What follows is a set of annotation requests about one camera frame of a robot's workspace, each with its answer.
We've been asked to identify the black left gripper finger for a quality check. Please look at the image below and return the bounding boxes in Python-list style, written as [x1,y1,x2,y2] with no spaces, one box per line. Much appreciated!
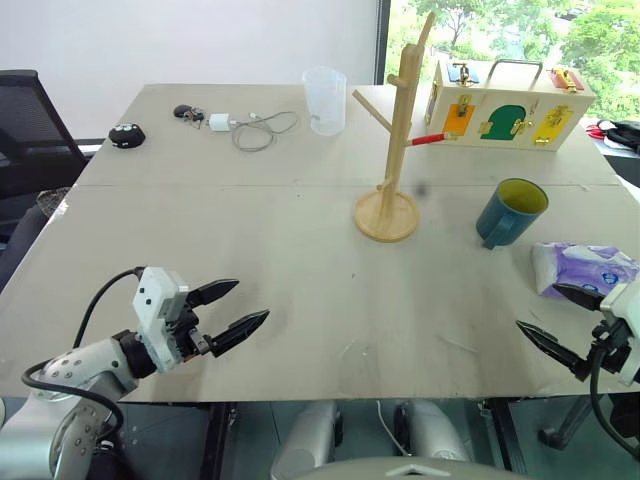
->
[187,278,241,309]
[209,309,272,358]

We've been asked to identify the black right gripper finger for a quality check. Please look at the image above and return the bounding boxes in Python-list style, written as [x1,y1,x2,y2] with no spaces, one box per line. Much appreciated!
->
[551,282,608,314]
[515,320,592,384]

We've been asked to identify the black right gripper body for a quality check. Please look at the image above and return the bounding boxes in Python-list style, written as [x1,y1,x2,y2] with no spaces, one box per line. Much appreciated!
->
[588,319,633,377]

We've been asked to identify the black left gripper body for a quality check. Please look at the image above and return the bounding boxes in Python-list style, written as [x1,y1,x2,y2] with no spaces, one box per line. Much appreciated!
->
[168,293,214,362]

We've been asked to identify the clear plastic measuring cup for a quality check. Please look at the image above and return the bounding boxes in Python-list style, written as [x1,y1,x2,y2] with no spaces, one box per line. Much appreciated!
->
[301,65,349,138]

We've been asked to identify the wooden mug tree stand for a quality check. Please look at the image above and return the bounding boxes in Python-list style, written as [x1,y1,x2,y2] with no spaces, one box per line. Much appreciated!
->
[351,10,453,244]

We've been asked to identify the purple white tissue pack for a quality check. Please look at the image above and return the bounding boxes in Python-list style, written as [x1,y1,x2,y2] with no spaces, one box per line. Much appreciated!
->
[529,241,640,302]

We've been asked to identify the grey chair base leg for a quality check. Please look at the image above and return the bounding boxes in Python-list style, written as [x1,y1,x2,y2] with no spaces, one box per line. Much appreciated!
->
[537,398,602,447]

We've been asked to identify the black table leg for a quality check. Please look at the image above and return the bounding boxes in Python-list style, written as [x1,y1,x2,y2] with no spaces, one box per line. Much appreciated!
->
[202,401,238,480]
[478,397,527,472]

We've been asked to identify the blue mug yellow inside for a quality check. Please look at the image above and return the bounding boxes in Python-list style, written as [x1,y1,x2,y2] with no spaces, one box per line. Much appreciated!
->
[474,177,550,252]

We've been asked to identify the silver robot left leg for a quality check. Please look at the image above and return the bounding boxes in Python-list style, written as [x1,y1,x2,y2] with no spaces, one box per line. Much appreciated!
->
[269,399,347,480]

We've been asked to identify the silver robot leg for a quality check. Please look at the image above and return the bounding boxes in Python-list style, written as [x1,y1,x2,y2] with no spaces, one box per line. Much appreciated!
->
[269,399,347,480]
[393,399,472,464]

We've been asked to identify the silver robot right leg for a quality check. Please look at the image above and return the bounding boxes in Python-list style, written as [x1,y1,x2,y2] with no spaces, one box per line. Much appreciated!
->
[393,399,472,464]

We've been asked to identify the red white item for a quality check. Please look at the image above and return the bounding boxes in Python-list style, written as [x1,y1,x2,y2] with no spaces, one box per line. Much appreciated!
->
[584,121,619,142]

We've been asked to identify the black bag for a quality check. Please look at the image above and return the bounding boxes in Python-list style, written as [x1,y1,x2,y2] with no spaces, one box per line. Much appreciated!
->
[605,119,640,152]

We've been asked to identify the black round toy with eyes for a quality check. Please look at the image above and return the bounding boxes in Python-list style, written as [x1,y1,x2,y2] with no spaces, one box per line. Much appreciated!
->
[108,121,148,150]

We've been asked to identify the black key bunch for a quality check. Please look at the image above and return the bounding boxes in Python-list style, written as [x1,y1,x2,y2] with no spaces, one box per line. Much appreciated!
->
[172,103,208,124]

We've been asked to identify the grey mesh item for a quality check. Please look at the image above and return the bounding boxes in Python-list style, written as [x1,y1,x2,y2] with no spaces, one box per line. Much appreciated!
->
[36,188,74,217]

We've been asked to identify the grey robot torso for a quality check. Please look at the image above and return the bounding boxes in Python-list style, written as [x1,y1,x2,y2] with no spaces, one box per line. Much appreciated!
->
[310,451,507,480]

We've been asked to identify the wooden lock box coloured doors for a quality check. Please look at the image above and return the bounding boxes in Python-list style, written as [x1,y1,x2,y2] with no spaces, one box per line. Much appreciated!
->
[424,58,597,154]

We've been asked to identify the black office chair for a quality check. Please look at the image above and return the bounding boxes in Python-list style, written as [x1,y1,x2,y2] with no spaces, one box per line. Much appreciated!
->
[0,69,89,301]

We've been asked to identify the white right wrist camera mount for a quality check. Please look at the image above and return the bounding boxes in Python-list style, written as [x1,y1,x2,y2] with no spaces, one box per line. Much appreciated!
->
[599,278,640,387]

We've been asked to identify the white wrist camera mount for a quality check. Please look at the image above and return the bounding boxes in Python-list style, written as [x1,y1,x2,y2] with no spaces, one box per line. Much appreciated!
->
[132,266,192,374]
[599,278,640,387]

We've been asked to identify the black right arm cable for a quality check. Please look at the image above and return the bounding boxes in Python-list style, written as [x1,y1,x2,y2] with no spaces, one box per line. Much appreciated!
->
[589,324,627,454]

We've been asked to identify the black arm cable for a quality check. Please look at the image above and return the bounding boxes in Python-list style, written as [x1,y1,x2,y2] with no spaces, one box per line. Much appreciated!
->
[21,268,147,451]
[589,324,627,454]

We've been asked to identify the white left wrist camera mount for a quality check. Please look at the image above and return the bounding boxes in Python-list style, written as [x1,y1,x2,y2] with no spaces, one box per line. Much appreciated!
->
[132,266,192,374]

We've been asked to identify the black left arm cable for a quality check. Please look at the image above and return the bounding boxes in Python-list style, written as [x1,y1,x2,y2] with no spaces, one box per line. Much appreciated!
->
[21,268,147,451]

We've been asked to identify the grey charging cable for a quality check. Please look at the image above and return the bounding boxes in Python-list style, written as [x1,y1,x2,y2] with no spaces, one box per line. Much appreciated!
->
[230,110,301,152]

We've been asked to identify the thin white cable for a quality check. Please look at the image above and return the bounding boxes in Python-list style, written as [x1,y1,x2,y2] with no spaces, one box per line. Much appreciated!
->
[374,399,407,457]

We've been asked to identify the dark window frame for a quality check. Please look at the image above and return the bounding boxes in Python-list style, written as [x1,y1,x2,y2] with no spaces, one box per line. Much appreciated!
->
[374,0,392,87]

